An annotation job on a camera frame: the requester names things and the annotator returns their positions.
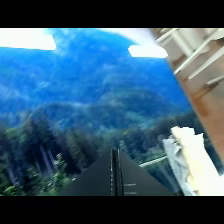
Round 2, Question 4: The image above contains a cream T-shirt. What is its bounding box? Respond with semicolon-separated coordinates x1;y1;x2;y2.
170;125;224;197

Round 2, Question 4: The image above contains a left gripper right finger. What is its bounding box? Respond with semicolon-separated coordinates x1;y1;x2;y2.
115;147;176;197

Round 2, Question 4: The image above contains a grey garment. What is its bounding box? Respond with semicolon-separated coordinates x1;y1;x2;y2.
162;135;198;197

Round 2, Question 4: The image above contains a silver frame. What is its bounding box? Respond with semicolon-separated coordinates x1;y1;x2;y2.
155;28;224;86

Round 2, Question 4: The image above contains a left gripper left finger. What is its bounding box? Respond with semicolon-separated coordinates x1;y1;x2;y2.
59;147;117;197

